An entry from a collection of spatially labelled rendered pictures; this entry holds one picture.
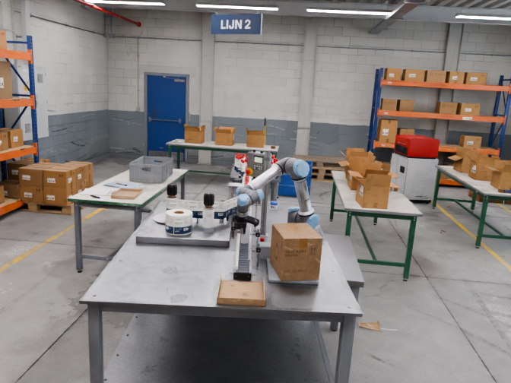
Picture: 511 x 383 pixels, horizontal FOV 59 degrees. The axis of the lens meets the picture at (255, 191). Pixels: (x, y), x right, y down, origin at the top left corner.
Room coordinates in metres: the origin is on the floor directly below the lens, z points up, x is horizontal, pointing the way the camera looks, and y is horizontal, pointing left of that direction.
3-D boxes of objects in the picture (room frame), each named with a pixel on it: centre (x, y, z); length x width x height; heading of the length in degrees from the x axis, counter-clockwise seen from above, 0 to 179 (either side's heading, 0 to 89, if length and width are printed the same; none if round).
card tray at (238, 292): (2.34, 0.05, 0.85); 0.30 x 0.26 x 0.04; 1
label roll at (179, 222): (3.21, 0.56, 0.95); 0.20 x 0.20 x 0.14
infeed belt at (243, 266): (3.34, 0.07, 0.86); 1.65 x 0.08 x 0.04; 1
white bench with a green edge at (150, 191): (5.16, 1.39, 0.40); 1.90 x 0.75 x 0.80; 175
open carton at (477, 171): (6.79, -3.41, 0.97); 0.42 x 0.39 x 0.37; 83
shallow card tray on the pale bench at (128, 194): (4.49, 1.33, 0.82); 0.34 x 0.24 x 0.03; 1
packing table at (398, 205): (5.61, -1.44, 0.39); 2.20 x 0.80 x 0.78; 175
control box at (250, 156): (3.45, -0.01, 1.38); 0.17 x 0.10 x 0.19; 56
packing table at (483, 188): (6.79, -3.48, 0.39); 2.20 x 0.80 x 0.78; 175
